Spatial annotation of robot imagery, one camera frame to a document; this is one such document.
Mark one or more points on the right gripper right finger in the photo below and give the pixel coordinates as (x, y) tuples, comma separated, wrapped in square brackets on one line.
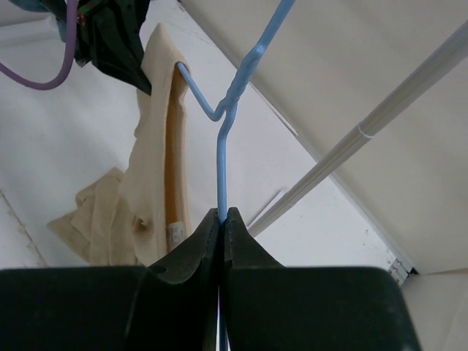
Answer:
[(241, 250)]

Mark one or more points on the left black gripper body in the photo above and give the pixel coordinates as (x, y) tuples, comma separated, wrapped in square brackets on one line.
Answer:
[(108, 36)]

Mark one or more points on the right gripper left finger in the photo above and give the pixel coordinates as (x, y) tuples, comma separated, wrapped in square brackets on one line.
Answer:
[(195, 258)]

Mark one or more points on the beige t shirt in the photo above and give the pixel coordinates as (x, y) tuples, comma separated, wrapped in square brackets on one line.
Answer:
[(138, 215)]

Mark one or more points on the light blue wire hanger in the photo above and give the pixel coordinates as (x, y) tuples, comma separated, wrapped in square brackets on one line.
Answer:
[(238, 308)]

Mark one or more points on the white metal clothes rack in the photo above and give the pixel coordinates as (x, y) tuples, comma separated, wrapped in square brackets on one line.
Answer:
[(445, 58)]

